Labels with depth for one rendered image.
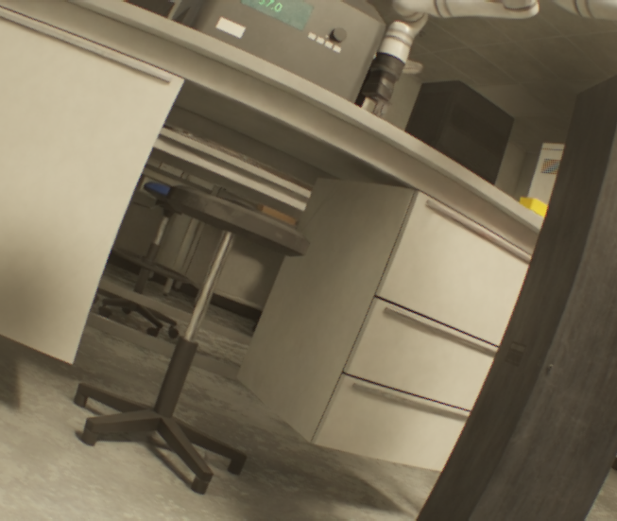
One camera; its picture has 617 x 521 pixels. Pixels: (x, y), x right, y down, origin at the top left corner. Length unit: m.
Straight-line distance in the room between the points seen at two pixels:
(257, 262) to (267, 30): 5.06
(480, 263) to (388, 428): 0.45
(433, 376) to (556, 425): 0.66
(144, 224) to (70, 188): 4.79
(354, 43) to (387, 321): 0.63
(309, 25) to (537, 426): 0.97
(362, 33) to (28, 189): 0.81
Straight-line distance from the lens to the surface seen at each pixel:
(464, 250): 1.70
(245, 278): 6.44
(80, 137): 1.37
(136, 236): 6.14
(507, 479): 1.14
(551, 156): 2.91
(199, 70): 1.42
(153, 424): 1.68
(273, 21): 1.52
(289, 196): 3.37
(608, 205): 1.16
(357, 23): 1.60
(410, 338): 1.66
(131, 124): 1.38
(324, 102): 1.45
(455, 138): 4.13
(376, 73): 1.72
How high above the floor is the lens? 0.54
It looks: 1 degrees up
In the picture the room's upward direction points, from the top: 22 degrees clockwise
